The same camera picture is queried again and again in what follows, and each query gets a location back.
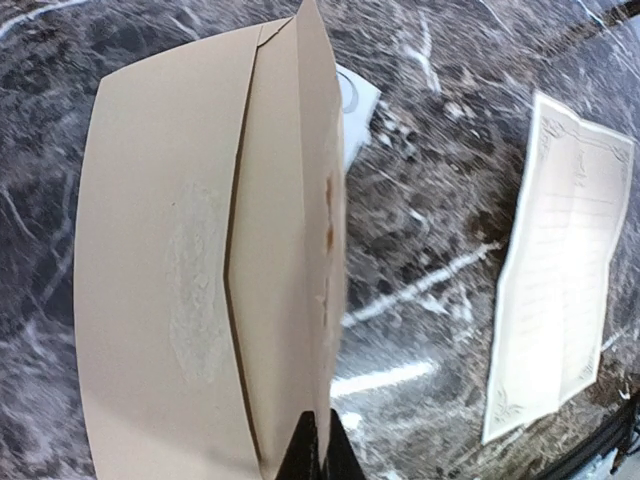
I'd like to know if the white sticker sheet wax seal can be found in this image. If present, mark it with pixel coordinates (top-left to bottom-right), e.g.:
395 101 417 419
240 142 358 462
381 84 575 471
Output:
336 64 380 171

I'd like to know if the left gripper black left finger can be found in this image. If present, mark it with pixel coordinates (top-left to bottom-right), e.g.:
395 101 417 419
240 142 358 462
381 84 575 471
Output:
275 411 320 480

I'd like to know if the brown kraft envelope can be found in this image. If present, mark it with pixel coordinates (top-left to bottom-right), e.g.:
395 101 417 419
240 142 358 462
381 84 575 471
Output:
73 1 345 479

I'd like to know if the black front rail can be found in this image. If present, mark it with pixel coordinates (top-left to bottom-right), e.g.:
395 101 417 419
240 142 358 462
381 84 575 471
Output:
534 394 639 479

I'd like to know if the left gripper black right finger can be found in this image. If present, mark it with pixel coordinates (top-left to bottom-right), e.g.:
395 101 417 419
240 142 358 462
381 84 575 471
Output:
321 409 366 480

